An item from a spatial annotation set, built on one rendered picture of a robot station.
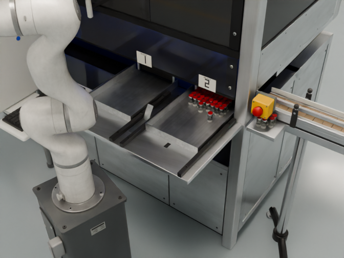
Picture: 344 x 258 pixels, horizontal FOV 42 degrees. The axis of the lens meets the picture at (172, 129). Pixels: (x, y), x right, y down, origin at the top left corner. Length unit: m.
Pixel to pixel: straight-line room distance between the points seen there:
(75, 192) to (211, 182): 0.86
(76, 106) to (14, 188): 1.73
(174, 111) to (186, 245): 0.89
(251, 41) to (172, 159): 0.53
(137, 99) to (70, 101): 0.76
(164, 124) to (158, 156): 0.20
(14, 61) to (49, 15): 1.10
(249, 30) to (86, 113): 0.67
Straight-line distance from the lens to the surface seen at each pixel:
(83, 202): 1.62
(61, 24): 1.11
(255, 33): 1.65
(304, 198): 2.85
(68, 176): 1.52
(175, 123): 1.88
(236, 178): 2.11
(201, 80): 1.88
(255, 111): 1.77
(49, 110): 1.37
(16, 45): 2.16
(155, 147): 1.77
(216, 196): 2.28
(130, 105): 1.99
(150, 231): 2.60
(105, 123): 1.91
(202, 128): 1.85
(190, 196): 2.41
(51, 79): 1.24
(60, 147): 1.45
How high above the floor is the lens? 2.07
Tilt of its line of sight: 40 degrees down
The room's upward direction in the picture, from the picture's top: 1 degrees counter-clockwise
